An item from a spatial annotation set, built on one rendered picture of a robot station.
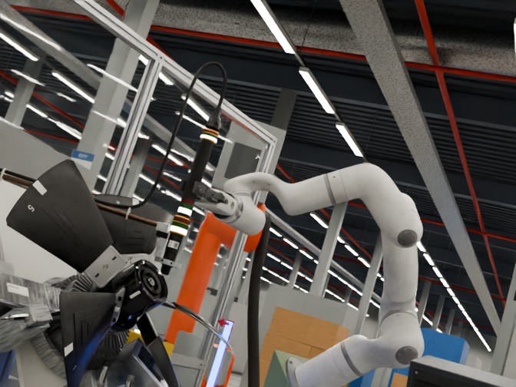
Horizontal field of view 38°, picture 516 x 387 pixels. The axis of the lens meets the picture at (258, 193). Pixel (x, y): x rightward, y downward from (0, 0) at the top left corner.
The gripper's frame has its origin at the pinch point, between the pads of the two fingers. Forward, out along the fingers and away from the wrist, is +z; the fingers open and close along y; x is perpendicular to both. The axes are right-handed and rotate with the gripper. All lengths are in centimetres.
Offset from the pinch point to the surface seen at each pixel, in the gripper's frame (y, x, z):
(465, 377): -71, -26, -29
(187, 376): 70, -56, -120
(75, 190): 9.3, -11.6, 28.5
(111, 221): 18.1, -14.0, 5.2
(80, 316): -12, -38, 35
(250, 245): 214, 36, -347
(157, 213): 14.7, -7.3, -6.8
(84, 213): 7.0, -16.0, 25.8
